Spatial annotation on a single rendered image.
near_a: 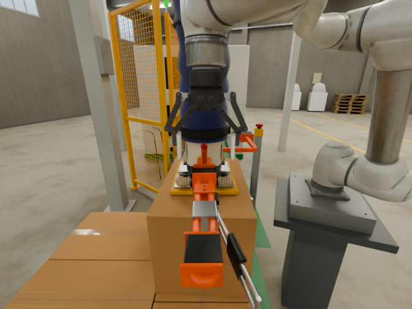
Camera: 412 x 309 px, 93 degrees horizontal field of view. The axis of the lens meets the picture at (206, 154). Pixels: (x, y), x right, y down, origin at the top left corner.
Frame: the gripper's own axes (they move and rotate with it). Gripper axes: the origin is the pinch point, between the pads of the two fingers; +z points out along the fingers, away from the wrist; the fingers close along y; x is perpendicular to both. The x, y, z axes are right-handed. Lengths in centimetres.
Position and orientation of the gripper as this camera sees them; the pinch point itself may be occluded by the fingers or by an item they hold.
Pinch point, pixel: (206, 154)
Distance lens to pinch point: 50.8
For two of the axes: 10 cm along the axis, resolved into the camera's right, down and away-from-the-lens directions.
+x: 0.0, 3.4, -9.4
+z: 0.0, 9.4, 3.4
